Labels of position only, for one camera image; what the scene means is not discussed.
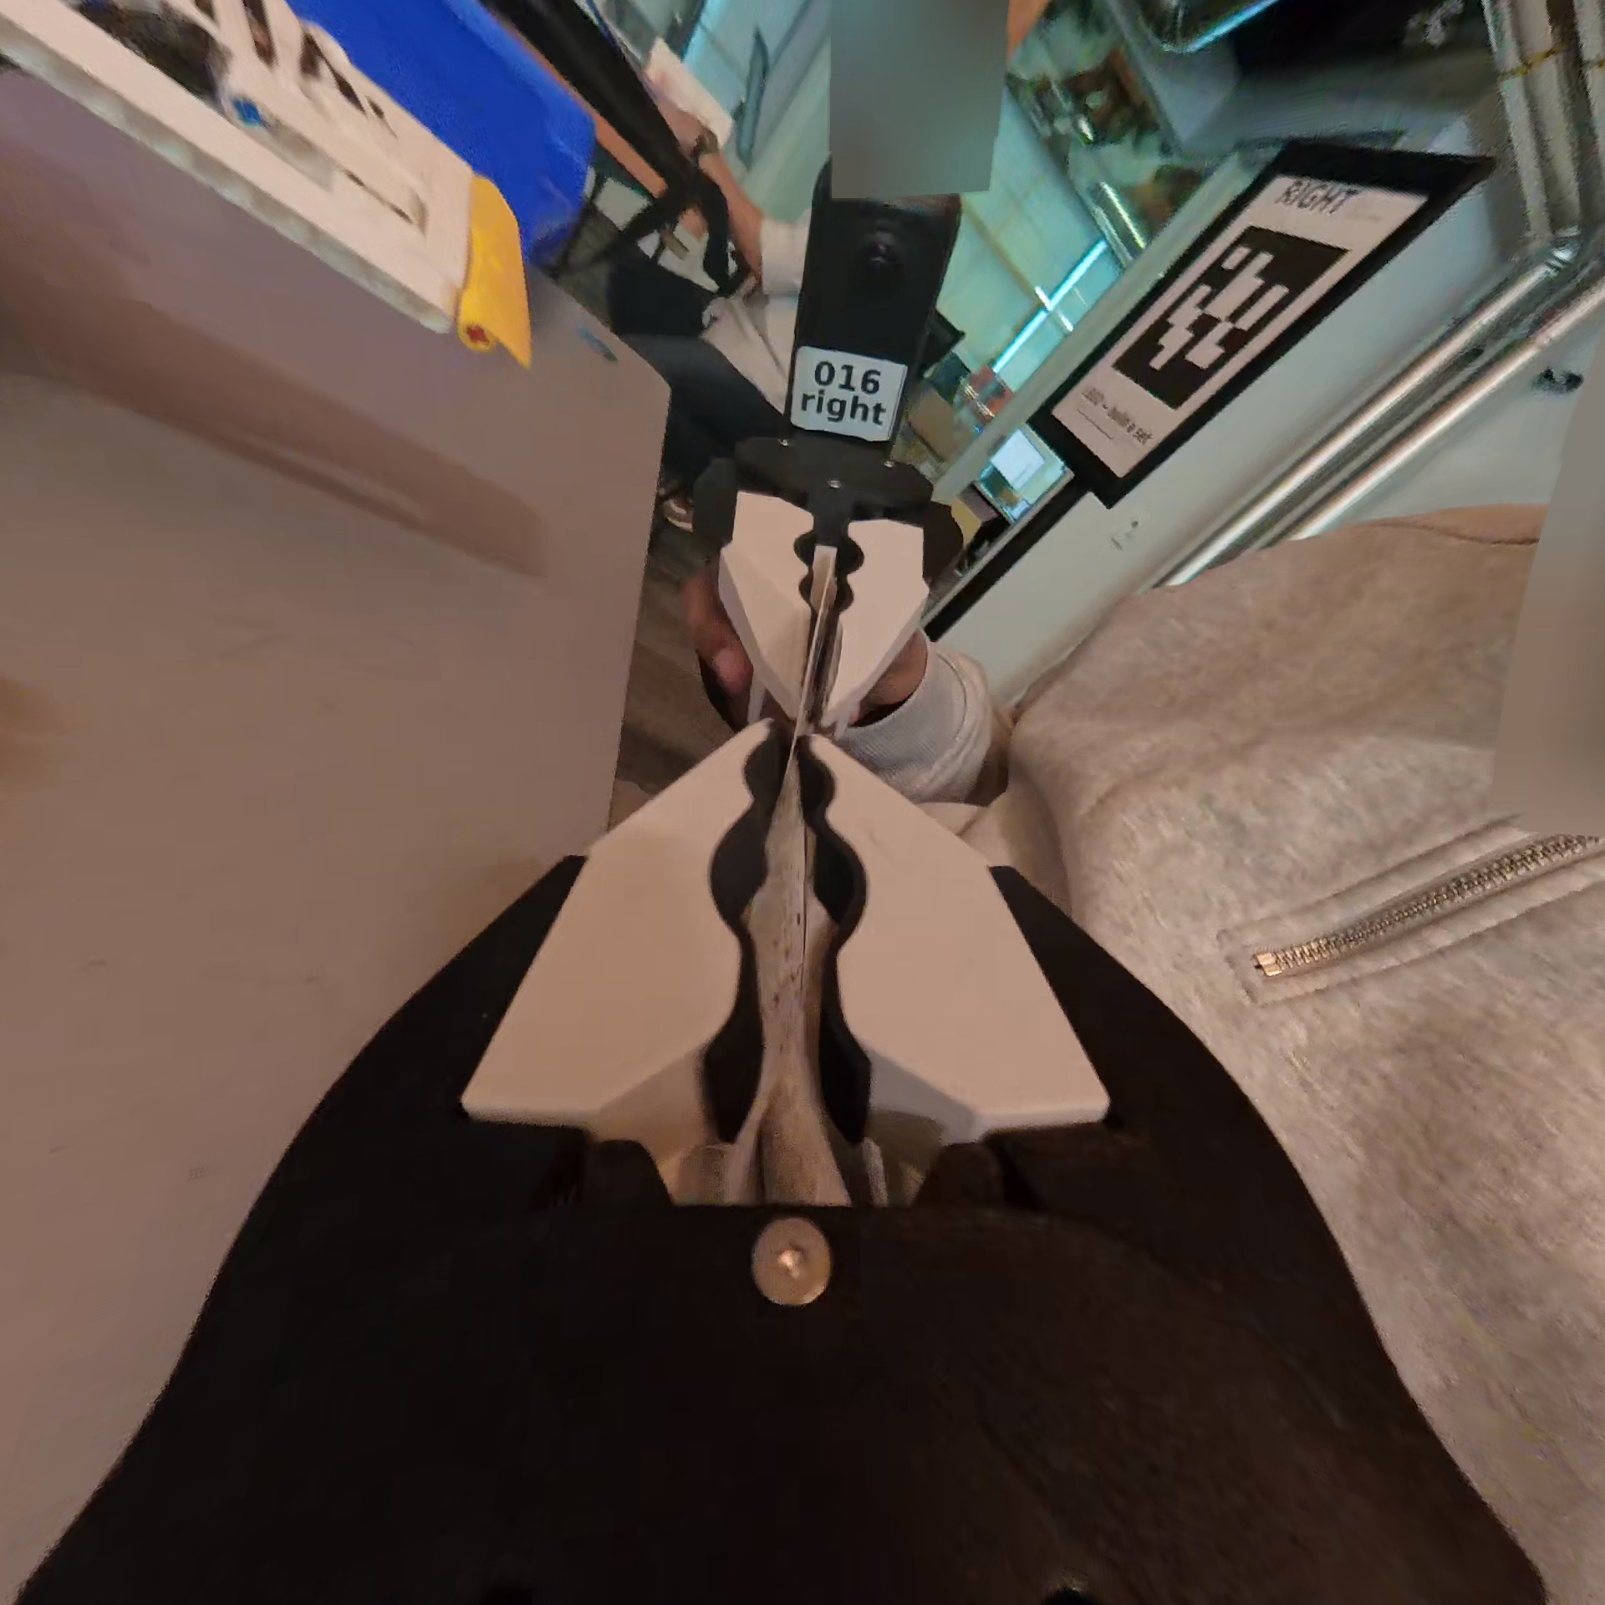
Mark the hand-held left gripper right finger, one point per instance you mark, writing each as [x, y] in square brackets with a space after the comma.
[966, 990]

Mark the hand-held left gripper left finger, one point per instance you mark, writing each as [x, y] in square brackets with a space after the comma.
[614, 978]

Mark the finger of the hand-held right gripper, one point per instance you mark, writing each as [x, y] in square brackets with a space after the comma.
[765, 588]
[886, 602]

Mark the sticker sheet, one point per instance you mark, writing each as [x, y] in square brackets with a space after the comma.
[788, 1102]

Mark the lego airplane model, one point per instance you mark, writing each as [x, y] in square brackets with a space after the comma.
[315, 138]

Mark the person's right forearm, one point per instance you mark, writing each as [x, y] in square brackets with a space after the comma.
[941, 739]

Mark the person's right hand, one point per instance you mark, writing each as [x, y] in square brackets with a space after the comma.
[716, 652]

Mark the blue plastic bin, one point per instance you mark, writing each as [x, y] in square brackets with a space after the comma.
[439, 88]

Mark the grey metal pipe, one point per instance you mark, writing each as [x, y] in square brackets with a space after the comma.
[1417, 376]
[1480, 413]

